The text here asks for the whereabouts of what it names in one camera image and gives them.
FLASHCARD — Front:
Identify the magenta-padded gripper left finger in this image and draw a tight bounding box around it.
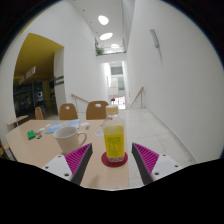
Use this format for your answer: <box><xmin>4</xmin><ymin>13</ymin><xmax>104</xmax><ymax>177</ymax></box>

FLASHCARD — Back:
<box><xmin>41</xmin><ymin>143</ymin><xmax>94</xmax><ymax>187</ymax></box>

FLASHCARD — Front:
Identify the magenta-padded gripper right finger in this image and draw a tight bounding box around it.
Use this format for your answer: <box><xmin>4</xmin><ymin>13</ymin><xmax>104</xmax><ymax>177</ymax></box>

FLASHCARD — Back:
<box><xmin>131</xmin><ymin>142</ymin><xmax>184</xmax><ymax>185</ymax></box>

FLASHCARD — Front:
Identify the clear bottle with yellow drink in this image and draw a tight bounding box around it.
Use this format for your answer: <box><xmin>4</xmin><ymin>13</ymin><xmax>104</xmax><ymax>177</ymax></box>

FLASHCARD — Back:
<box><xmin>101</xmin><ymin>104</ymin><xmax>127</xmax><ymax>163</ymax></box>

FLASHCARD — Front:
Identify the cream ceramic mug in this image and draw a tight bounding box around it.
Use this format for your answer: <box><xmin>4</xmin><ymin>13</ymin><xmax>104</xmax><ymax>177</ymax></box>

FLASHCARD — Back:
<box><xmin>53</xmin><ymin>126</ymin><xmax>88</xmax><ymax>155</ymax></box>

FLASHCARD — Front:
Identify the flat round red coaster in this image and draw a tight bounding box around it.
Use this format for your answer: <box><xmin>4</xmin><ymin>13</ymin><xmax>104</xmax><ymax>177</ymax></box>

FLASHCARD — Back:
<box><xmin>100</xmin><ymin>151</ymin><xmax>129</xmax><ymax>168</ymax></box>

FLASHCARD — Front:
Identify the wooden chair with oval hole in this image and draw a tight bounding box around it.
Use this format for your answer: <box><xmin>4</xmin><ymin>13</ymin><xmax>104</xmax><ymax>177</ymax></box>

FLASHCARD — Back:
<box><xmin>58</xmin><ymin>103</ymin><xmax>79</xmax><ymax>121</ymax></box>
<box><xmin>34</xmin><ymin>106</ymin><xmax>44</xmax><ymax>121</ymax></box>
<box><xmin>85</xmin><ymin>100</ymin><xmax>110</xmax><ymax>121</ymax></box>

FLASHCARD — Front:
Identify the green box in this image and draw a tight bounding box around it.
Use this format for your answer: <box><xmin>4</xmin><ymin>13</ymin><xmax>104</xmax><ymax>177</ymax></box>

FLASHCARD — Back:
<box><xmin>26</xmin><ymin>129</ymin><xmax>37</xmax><ymax>141</ymax></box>

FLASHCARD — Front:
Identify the wooden stair handrail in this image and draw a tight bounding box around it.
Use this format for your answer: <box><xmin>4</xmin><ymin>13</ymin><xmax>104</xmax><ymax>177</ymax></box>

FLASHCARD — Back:
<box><xmin>129</xmin><ymin>86</ymin><xmax>145</xmax><ymax>108</ymax></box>
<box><xmin>70</xmin><ymin>93</ymin><xmax>90</xmax><ymax>104</ymax></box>

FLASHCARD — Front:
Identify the wooden side table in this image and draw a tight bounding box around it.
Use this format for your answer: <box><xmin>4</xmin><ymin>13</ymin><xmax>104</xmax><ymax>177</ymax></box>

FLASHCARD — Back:
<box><xmin>7</xmin><ymin>114</ymin><xmax>30</xmax><ymax>128</ymax></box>

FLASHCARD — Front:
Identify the white hanging sign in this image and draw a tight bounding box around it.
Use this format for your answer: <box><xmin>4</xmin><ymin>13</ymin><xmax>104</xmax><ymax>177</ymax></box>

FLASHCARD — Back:
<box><xmin>18</xmin><ymin>65</ymin><xmax>37</xmax><ymax>85</ymax></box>

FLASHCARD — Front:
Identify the green potted plant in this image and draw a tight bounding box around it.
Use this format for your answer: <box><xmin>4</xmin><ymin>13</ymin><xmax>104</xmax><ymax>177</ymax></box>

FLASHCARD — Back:
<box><xmin>94</xmin><ymin>44</ymin><xmax>105</xmax><ymax>56</ymax></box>

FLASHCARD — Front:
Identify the group of round ceiling lights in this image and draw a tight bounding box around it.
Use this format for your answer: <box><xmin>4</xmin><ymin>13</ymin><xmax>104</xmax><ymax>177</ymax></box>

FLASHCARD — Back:
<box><xmin>97</xmin><ymin>14</ymin><xmax>121</xmax><ymax>50</ymax></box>

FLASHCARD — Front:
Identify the long grey wall lamp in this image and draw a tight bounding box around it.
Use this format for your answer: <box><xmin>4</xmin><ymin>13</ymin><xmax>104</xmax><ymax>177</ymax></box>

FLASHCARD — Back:
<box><xmin>149</xmin><ymin>28</ymin><xmax>160</xmax><ymax>49</ymax></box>

